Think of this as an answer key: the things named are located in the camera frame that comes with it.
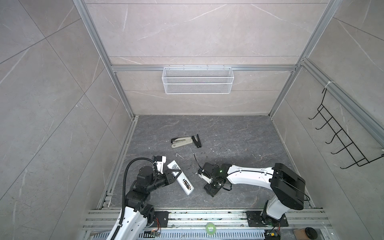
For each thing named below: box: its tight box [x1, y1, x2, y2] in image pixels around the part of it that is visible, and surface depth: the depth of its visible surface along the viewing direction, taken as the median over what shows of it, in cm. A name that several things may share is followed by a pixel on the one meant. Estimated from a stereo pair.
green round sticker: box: [205, 222, 216, 235], surface depth 73 cm
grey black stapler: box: [171, 136, 193, 149], surface depth 103 cm
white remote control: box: [167, 160, 195, 196], surface depth 74 cm
